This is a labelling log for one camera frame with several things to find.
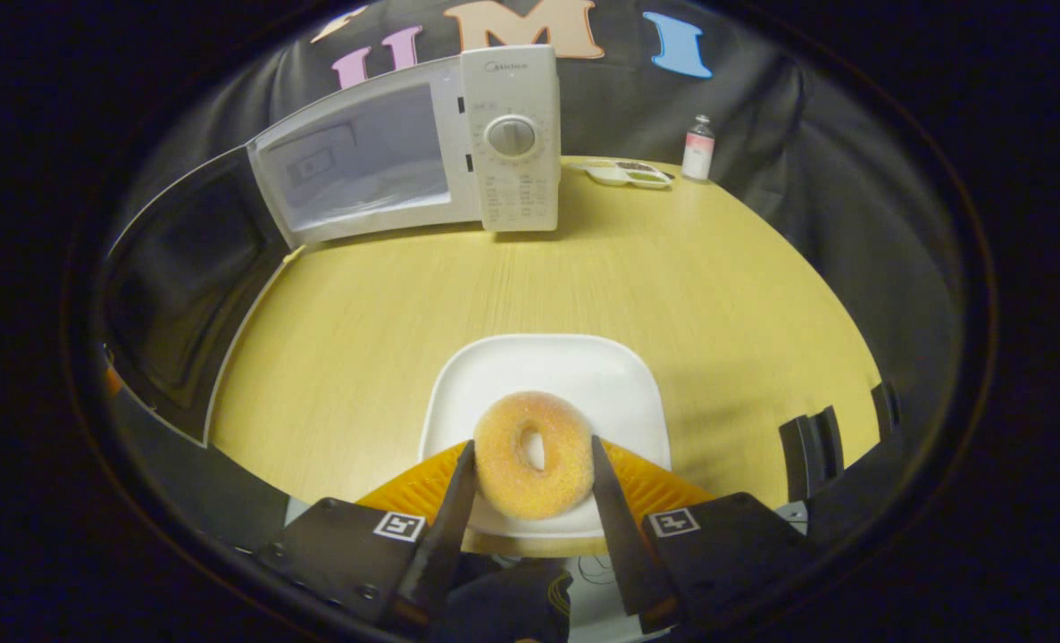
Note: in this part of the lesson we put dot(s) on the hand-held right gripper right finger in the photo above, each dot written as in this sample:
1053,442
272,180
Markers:
619,536

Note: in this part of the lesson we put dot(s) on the black backdrop cloth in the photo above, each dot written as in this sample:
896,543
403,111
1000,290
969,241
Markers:
806,161

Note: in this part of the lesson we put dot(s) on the white divided condiment dish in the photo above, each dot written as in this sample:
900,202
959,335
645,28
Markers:
623,172

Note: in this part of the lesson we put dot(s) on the white microwave oven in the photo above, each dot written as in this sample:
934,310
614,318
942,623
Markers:
512,187

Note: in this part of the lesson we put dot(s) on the sugared donut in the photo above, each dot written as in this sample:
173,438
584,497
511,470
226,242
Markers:
498,473

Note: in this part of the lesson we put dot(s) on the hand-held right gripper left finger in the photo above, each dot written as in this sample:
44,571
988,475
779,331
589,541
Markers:
445,536

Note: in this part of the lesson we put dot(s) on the white square plate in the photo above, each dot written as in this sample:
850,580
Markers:
547,366

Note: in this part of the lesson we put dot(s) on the small pink label bottle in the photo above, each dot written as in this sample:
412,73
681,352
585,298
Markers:
698,152

